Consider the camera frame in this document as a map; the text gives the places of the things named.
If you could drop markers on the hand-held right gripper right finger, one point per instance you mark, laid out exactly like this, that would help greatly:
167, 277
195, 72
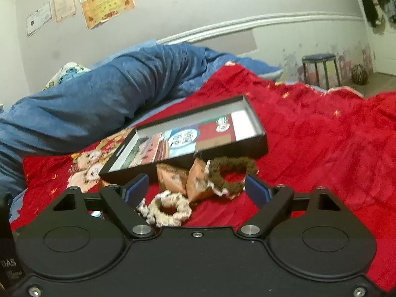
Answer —
254, 189

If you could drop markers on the large orange certificate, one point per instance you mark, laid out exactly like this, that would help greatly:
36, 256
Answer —
106, 7

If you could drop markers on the red printed blanket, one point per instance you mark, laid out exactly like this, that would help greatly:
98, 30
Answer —
324, 136

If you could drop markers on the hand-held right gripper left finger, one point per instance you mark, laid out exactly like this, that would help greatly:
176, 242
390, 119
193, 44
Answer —
139, 189

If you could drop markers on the floral pillow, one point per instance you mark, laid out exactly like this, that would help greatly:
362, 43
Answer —
66, 72

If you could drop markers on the blue topped metal stool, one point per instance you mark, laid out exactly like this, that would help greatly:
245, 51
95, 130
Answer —
318, 58

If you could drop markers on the cartoon wall stickers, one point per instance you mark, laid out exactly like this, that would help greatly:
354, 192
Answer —
349, 55

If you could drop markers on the pink bordered certificate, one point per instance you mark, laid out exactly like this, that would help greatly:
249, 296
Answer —
64, 4

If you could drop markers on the blue fleece blanket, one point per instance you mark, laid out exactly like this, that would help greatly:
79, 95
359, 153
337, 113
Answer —
102, 99

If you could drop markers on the orange snack packet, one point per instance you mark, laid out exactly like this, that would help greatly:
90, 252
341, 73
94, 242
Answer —
171, 179
198, 181

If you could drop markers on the white framed certificate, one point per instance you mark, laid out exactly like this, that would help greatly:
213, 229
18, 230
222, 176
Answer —
38, 18

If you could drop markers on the white door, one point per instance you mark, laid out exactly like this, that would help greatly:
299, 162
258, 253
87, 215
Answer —
385, 49

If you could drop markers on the white scrunchie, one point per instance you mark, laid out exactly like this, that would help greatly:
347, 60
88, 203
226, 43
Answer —
168, 215

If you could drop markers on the black cardboard box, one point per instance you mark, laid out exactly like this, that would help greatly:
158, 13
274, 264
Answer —
247, 144

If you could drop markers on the brown patterned ball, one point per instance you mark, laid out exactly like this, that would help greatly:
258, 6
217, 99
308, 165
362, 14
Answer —
359, 74

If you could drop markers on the hanging dark clothes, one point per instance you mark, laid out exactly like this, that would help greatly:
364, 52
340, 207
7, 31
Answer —
371, 3

